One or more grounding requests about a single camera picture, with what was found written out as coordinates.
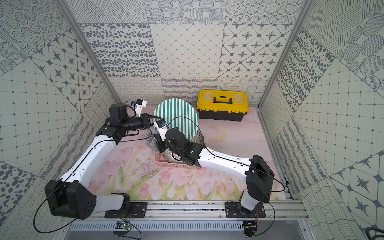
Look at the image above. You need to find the speckled grey plate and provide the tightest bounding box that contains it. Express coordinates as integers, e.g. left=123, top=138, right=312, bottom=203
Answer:
left=155, top=128, right=205, bottom=167

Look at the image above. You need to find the green striped plate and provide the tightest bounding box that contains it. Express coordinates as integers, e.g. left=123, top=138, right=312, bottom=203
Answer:
left=154, top=99, right=199, bottom=140

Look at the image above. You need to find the grey knitted cloth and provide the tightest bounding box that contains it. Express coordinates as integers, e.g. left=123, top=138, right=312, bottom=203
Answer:
left=143, top=126, right=158, bottom=152

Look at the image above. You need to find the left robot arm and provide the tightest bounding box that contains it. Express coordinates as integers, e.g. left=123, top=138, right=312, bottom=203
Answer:
left=45, top=99, right=154, bottom=220

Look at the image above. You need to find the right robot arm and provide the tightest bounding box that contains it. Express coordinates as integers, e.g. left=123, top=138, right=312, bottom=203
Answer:
left=155, top=128, right=275, bottom=218

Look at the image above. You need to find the pink plastic dish rack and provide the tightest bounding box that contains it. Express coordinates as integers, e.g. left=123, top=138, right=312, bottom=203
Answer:
left=155, top=134, right=199, bottom=169

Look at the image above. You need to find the yellow black toolbox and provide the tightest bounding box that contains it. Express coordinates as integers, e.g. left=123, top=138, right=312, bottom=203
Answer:
left=197, top=90, right=249, bottom=122

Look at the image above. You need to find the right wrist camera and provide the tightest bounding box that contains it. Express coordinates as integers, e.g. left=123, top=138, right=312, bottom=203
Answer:
left=155, top=119, right=169, bottom=141

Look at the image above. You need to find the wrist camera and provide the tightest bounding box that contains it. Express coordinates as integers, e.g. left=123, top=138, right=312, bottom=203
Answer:
left=155, top=119, right=169, bottom=141
left=135, top=99, right=147, bottom=117

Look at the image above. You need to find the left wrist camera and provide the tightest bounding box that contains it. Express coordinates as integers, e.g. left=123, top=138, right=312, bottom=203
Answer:
left=135, top=99, right=147, bottom=117

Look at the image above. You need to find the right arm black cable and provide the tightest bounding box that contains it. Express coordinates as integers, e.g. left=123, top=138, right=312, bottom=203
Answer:
left=166, top=116, right=286, bottom=193

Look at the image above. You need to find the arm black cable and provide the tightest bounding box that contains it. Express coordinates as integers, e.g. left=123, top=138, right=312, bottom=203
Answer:
left=32, top=127, right=154, bottom=234
left=166, top=116, right=286, bottom=193

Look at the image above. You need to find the aluminium mounting rail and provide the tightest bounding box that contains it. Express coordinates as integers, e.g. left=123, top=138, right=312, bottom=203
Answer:
left=59, top=199, right=310, bottom=221

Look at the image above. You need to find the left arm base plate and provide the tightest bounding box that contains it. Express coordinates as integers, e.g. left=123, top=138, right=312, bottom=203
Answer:
left=104, top=202, right=148, bottom=219

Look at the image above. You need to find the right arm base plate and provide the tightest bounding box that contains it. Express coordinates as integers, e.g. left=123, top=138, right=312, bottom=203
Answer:
left=224, top=201, right=266, bottom=219

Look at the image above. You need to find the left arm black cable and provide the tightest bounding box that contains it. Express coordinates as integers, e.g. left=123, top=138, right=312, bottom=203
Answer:
left=32, top=127, right=154, bottom=234

